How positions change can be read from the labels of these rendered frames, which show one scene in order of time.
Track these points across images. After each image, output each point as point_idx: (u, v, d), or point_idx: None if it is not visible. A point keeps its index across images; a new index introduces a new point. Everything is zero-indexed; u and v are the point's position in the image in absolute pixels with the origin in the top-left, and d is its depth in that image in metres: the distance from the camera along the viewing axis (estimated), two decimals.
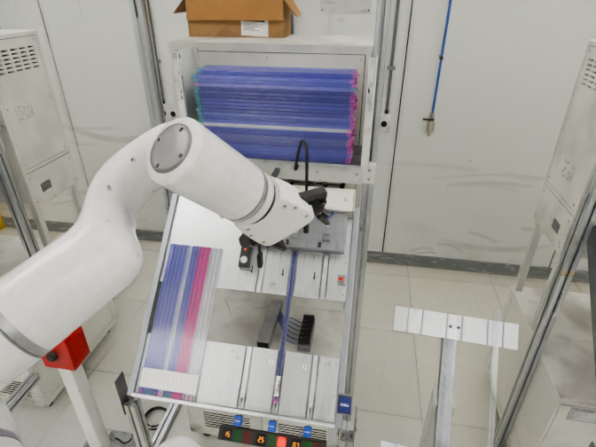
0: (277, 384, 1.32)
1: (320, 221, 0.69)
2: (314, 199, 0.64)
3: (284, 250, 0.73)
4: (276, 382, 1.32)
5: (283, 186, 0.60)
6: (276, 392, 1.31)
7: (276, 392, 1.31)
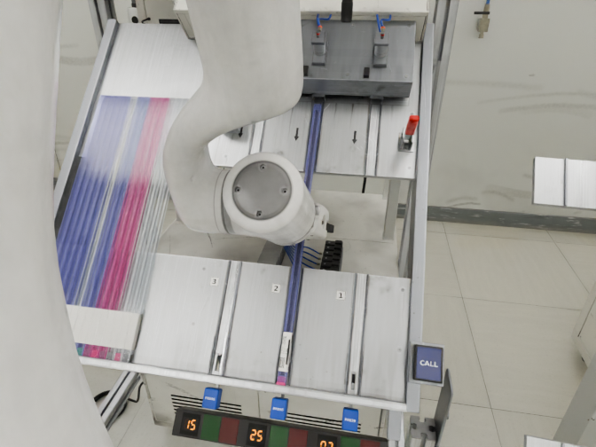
0: (284, 348, 0.66)
1: None
2: None
3: None
4: (283, 345, 0.66)
5: None
6: (283, 364, 0.66)
7: (283, 363, 0.66)
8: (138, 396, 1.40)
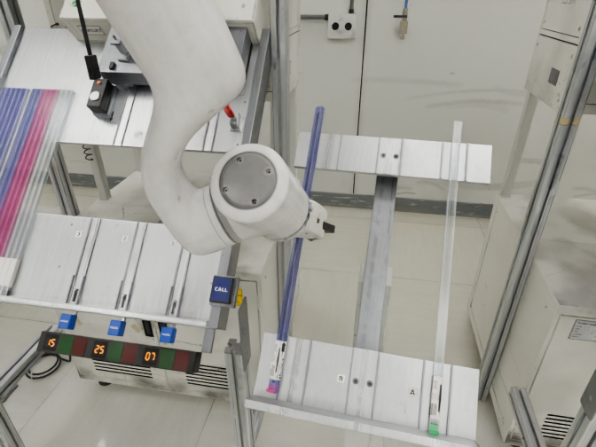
0: (275, 356, 0.67)
1: None
2: None
3: None
4: (274, 353, 0.67)
5: None
6: (273, 372, 0.67)
7: (273, 371, 0.67)
8: (69, 355, 1.59)
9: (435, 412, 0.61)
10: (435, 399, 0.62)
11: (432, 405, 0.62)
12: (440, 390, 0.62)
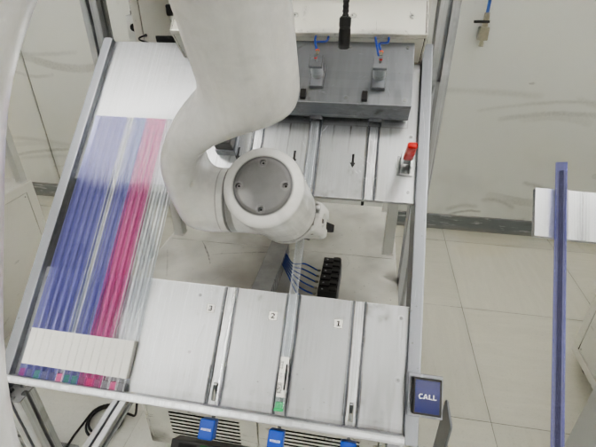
0: None
1: None
2: None
3: None
4: None
5: None
6: None
7: None
8: (136, 410, 1.39)
9: (280, 390, 0.65)
10: (281, 378, 0.65)
11: (278, 384, 0.65)
12: (286, 370, 0.66)
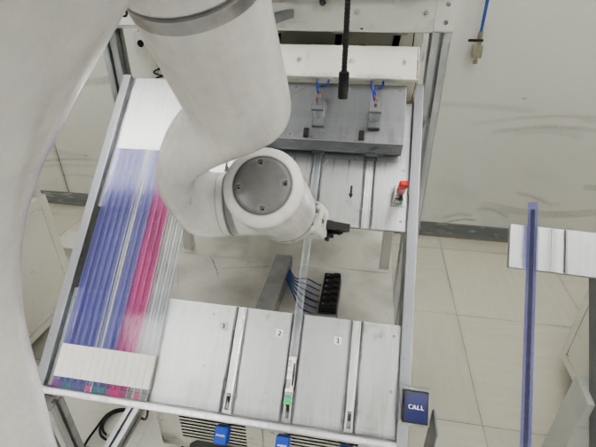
0: None
1: None
2: None
3: None
4: None
5: None
6: None
7: None
8: (147, 414, 1.48)
9: (289, 386, 0.74)
10: (289, 375, 0.75)
11: (286, 380, 0.74)
12: (294, 368, 0.75)
